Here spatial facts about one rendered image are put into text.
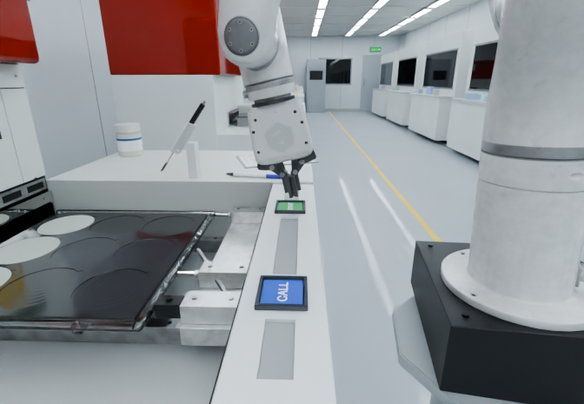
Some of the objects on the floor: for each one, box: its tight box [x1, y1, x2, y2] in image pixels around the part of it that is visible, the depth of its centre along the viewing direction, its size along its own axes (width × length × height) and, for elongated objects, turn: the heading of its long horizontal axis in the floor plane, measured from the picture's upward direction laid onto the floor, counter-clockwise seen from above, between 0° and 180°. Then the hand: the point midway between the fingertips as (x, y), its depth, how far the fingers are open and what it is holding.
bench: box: [447, 22, 499, 161], centre depth 475 cm, size 108×180×200 cm, turn 178°
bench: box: [386, 43, 426, 127], centre depth 894 cm, size 108×180×200 cm, turn 178°
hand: (292, 185), depth 60 cm, fingers closed
